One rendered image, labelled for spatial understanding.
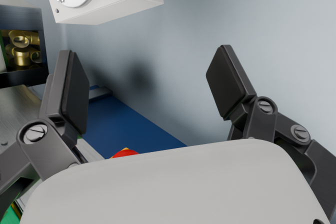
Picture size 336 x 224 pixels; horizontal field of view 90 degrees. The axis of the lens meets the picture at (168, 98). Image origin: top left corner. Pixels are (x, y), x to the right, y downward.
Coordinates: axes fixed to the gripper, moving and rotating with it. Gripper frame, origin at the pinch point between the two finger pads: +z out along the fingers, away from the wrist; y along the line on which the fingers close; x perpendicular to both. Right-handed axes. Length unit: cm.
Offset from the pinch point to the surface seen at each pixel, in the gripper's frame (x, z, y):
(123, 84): -32.5, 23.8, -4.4
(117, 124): -33.0, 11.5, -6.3
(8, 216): -21.6, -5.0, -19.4
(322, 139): -14.8, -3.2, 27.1
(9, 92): -29.5, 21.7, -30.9
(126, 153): -14.3, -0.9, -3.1
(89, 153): -25.6, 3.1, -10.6
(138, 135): -32.4, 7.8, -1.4
